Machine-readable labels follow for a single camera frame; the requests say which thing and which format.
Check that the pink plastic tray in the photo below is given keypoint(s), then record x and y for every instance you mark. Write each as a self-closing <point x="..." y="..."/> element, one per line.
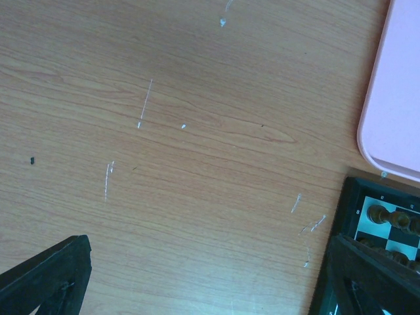
<point x="388" y="131"/>

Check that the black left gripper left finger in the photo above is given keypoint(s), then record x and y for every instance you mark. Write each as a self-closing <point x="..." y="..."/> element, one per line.
<point x="52" y="282"/>

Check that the black white chess board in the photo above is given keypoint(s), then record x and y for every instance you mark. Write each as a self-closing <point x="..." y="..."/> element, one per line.
<point x="351" y="220"/>

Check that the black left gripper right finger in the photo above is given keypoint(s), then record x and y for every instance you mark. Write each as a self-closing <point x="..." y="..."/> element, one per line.
<point x="367" y="282"/>

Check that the dark brown rook piece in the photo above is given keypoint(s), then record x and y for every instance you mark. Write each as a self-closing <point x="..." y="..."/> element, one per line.
<point x="378" y="214"/>

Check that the dark brown knight piece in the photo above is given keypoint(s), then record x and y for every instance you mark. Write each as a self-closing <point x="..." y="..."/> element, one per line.
<point x="399" y="220"/>

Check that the dark brown pawn piece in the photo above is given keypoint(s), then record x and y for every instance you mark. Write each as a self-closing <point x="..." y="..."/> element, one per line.
<point x="398" y="257"/>

